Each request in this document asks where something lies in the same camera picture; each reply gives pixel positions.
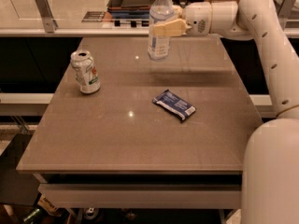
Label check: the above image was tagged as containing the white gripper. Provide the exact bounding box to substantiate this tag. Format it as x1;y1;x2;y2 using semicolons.
151;2;212;37

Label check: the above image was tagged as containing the blue plastic water bottle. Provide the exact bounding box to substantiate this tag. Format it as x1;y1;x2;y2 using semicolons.
148;0;174;61

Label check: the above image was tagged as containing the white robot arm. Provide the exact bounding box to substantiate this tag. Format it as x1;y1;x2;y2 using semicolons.
149;0;299;224

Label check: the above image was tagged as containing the white green 7up can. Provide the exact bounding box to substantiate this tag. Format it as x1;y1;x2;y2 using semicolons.
70;49;100;94

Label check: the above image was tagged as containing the green bottle under table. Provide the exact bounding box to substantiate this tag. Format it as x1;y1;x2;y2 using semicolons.
22;208;44;224

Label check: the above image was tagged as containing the dark tray with items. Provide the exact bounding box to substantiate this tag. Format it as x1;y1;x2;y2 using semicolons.
107;0;155;20

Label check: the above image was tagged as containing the blue snack packet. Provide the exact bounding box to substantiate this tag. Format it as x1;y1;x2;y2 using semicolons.
152;90;196;121

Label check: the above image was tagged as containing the white table drawer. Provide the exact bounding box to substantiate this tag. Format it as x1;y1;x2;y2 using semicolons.
38;184;241;209

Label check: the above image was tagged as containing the right metal rail bracket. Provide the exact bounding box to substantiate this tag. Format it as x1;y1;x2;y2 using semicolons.
278;0;296;29

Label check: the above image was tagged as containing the metal rail bracket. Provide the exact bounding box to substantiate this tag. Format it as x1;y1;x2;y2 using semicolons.
35;0;58;33
278;0;296;29

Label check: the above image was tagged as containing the left metal rail bracket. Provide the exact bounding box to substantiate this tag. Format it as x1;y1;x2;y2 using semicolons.
35;0;58;33

